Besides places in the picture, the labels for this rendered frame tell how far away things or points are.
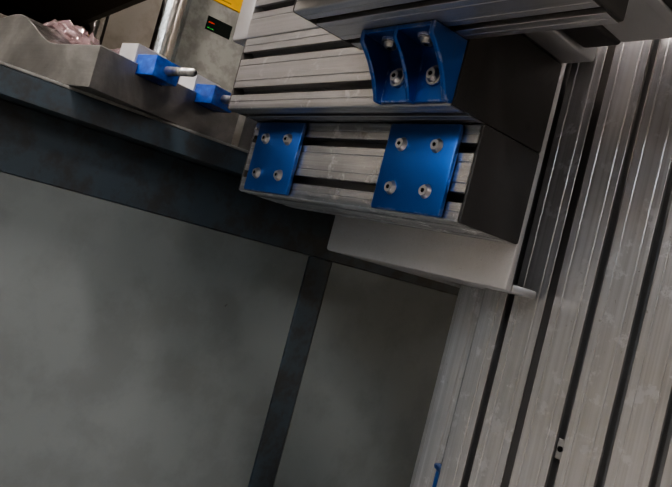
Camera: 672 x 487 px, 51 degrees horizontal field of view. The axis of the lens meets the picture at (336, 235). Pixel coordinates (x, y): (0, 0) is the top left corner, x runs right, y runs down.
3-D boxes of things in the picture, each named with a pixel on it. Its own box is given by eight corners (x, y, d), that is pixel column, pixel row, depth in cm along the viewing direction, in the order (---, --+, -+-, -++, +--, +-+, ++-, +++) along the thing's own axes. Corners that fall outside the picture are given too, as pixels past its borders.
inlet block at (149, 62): (204, 99, 91) (215, 60, 91) (175, 85, 87) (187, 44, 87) (140, 93, 99) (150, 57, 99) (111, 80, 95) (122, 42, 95)
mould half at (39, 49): (230, 147, 108) (249, 79, 109) (88, 87, 87) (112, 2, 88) (50, 121, 137) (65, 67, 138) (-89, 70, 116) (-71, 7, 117)
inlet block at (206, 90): (258, 126, 100) (267, 89, 100) (234, 114, 96) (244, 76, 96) (195, 118, 107) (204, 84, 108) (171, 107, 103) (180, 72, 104)
